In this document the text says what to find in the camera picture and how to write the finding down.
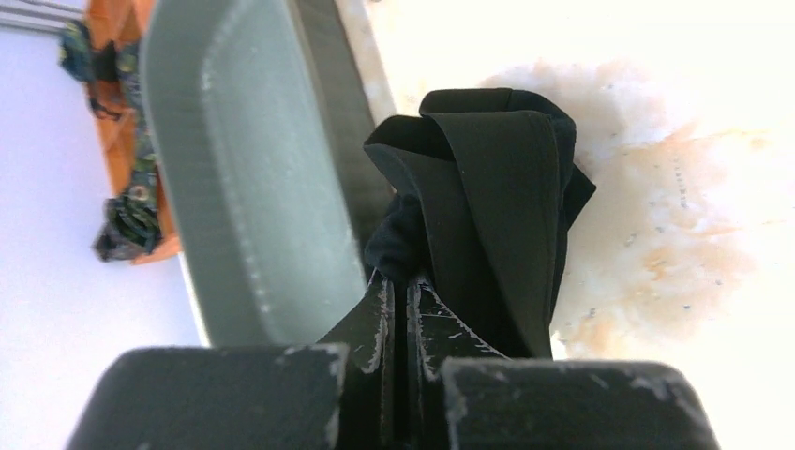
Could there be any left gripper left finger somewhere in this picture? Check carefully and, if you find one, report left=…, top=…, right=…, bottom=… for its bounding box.
left=321, top=271, right=395, bottom=449

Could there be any rolled dark sock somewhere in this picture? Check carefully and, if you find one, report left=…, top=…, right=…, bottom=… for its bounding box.
left=58, top=20, right=119, bottom=83
left=94, top=41, right=162, bottom=263

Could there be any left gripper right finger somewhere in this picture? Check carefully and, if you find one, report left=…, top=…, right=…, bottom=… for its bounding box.
left=406, top=276, right=505, bottom=449

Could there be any orange compartment tray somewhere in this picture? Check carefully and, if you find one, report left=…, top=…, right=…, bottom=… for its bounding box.
left=84, top=1, right=181, bottom=264

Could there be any black garment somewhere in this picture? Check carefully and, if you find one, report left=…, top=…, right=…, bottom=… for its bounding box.
left=363, top=88, right=595, bottom=358

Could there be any dark green plastic bin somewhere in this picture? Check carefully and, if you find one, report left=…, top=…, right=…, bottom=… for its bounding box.
left=141, top=1, right=393, bottom=346

